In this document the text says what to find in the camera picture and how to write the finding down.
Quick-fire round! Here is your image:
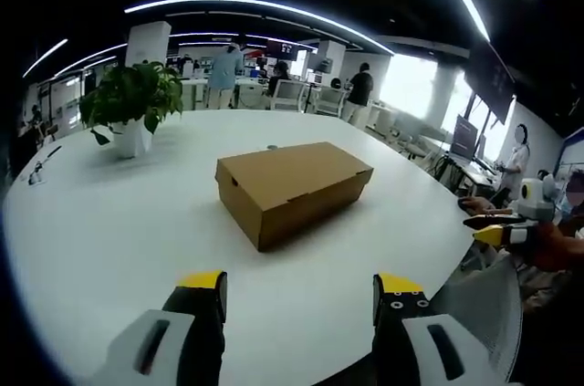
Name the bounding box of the white mesh office chair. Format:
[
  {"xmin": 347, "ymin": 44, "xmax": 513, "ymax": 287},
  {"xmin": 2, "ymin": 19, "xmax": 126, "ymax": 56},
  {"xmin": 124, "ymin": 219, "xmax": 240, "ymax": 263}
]
[
  {"xmin": 270, "ymin": 79, "xmax": 308, "ymax": 112},
  {"xmin": 315, "ymin": 86, "xmax": 349, "ymax": 116}
]

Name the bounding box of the white square pillar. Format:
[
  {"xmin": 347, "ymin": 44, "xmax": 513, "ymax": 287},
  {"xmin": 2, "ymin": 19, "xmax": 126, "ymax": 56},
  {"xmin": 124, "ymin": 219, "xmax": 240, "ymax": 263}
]
[{"xmin": 124, "ymin": 20, "xmax": 172, "ymax": 68}]

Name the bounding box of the black wall screen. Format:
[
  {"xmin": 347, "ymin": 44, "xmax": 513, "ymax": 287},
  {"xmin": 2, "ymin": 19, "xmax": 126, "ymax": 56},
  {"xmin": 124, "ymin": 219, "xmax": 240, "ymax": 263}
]
[{"xmin": 464, "ymin": 42, "xmax": 517, "ymax": 125}]

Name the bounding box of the brown cardboard shoe box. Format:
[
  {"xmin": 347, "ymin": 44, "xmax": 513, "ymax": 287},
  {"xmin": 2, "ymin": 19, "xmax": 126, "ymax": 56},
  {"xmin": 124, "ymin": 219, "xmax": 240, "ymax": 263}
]
[{"xmin": 214, "ymin": 141, "xmax": 375, "ymax": 253}]

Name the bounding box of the short ceiling light strip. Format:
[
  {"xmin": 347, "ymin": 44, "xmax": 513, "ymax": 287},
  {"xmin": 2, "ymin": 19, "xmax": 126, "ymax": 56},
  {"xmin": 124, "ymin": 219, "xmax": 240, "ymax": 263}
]
[{"xmin": 22, "ymin": 37, "xmax": 69, "ymax": 78}]

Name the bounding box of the grey mesh office chair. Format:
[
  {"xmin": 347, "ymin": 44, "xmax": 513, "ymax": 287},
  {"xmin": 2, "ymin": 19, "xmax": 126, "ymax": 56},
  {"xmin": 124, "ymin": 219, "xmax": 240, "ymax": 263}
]
[{"xmin": 435, "ymin": 261, "xmax": 525, "ymax": 382}]

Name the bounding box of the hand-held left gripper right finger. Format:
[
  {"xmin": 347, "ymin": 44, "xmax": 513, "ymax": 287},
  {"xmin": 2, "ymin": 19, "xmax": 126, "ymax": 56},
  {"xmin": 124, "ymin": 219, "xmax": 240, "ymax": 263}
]
[{"xmin": 371, "ymin": 272, "xmax": 507, "ymax": 386}]

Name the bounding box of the green potted plant white pot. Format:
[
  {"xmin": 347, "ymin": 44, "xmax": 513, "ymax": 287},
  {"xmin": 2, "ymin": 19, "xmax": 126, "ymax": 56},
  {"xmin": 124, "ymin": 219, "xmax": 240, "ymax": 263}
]
[{"xmin": 79, "ymin": 61, "xmax": 184, "ymax": 160}]

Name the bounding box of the computer monitor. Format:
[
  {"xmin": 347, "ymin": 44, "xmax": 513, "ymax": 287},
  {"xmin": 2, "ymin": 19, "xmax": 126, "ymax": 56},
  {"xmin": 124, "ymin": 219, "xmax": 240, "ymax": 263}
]
[{"xmin": 448, "ymin": 113, "xmax": 480, "ymax": 160}]

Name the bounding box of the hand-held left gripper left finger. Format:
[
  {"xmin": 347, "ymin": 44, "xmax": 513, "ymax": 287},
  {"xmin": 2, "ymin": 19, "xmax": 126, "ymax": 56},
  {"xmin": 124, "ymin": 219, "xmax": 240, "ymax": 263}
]
[{"xmin": 90, "ymin": 269, "xmax": 228, "ymax": 386}]

